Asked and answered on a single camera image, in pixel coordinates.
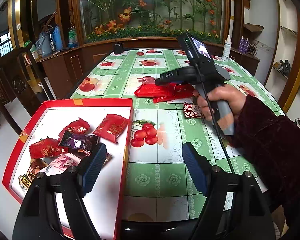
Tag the red flower snack packet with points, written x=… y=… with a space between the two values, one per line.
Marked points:
x=78 y=126

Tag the red white patterned packet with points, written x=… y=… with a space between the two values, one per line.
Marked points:
x=192 y=111

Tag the pink rose snack packet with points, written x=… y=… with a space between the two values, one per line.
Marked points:
x=61 y=163

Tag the long red wrapper upper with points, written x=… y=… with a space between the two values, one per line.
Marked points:
x=153 y=91

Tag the red gold-text snack packet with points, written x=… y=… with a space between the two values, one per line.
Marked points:
x=111 y=127

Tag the long red wrapper lower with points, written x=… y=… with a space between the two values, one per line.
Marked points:
x=175 y=93

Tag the dark wooden chair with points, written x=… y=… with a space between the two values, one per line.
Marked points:
x=11 y=65

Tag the brown gold snack packet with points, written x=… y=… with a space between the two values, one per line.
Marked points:
x=26 y=179

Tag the black camera with screen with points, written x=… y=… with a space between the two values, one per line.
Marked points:
x=196 y=52

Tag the long red wrapper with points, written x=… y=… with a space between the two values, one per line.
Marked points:
x=175 y=93
x=153 y=91

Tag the dark red velvet sleeve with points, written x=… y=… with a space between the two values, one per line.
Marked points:
x=272 y=144

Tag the blue thermos jug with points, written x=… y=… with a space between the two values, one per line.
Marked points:
x=56 y=36

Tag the grey kettle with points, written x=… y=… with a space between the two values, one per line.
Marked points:
x=43 y=45

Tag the white spray bottle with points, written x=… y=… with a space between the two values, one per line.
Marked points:
x=227 y=49

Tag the red gift box tray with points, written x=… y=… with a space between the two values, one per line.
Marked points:
x=68 y=169

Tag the flower bamboo glass partition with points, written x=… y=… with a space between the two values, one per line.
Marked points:
x=100 y=20

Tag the small black table device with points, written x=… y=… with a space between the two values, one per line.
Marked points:
x=118 y=48

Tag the red pillow snack packet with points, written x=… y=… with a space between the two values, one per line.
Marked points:
x=47 y=147

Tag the black purple snack packet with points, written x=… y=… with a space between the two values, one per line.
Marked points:
x=78 y=143

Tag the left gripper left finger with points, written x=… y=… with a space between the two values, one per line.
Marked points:
x=89 y=168

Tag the pink white flat packet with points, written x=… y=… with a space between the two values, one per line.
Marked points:
x=181 y=101

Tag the purple bottles pair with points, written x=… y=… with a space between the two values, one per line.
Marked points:
x=243 y=45

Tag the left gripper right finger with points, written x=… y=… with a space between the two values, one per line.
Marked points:
x=198 y=167

